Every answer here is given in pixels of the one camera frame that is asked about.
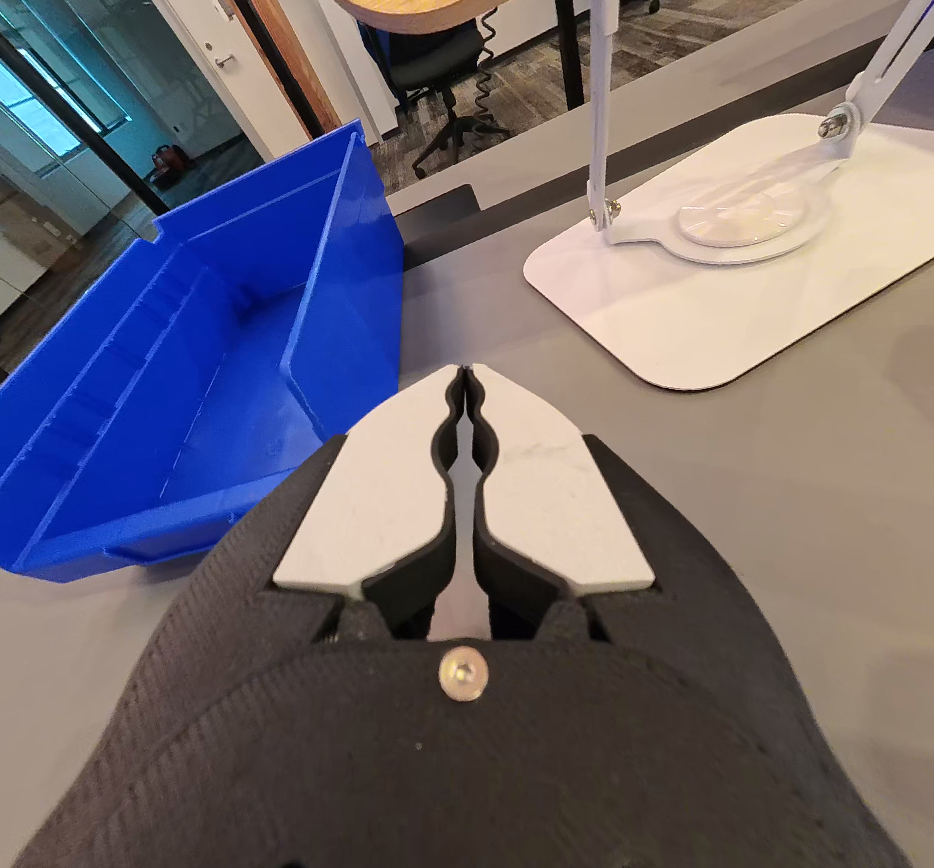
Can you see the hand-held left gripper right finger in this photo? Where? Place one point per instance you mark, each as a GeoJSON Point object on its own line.
{"type": "Point", "coordinates": [562, 496]}

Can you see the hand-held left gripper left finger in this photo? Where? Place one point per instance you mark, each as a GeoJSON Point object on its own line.
{"type": "Point", "coordinates": [365, 496]}

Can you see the white door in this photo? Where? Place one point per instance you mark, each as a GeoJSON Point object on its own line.
{"type": "Point", "coordinates": [197, 94]}

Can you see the red fire extinguishers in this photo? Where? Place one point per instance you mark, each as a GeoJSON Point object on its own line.
{"type": "Point", "coordinates": [169, 161]}

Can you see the blue plastic bin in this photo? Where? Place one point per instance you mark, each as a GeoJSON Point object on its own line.
{"type": "Point", "coordinates": [182, 408]}

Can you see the white desk lamp stand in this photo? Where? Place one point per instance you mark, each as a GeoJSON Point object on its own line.
{"type": "Point", "coordinates": [693, 313]}

